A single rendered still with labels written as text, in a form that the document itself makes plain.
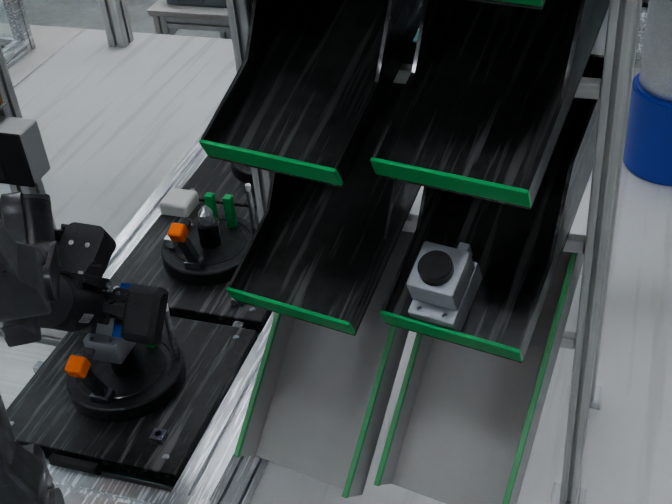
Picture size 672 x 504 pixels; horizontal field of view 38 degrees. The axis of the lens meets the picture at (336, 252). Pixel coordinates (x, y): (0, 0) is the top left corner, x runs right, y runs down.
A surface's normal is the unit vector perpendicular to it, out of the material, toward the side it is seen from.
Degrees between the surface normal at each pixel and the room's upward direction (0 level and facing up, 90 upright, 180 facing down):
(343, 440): 45
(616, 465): 0
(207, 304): 0
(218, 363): 0
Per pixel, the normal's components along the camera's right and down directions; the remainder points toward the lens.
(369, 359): -0.38, -0.17
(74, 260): -0.22, -0.44
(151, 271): -0.07, -0.80
